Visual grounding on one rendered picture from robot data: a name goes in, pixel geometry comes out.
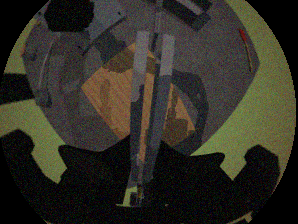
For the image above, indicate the brown wooden board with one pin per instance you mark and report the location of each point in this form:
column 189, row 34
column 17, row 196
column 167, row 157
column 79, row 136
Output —
column 109, row 92

